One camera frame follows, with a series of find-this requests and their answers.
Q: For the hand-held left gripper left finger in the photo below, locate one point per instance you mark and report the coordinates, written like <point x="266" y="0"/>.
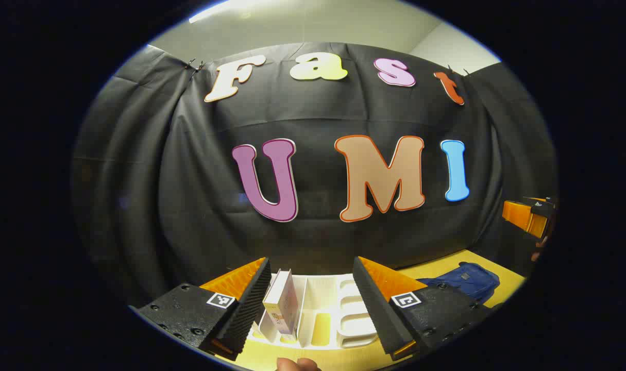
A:
<point x="248" y="309"/>

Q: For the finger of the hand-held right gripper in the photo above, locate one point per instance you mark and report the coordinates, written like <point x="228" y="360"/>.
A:
<point x="524" y="216"/>

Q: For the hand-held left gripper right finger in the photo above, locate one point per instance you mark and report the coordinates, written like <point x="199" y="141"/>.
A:
<point x="377" y="314"/>

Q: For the pink cover book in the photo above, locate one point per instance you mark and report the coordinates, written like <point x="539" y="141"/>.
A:
<point x="282" y="304"/>

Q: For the white bookshelf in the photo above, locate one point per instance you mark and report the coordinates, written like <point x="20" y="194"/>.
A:
<point x="323" y="293"/>

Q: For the blue schoolbag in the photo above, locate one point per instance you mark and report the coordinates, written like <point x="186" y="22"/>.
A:
<point x="467" y="281"/>

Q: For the black backdrop cloth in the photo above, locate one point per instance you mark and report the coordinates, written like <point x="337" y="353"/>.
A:
<point x="318" y="113"/>

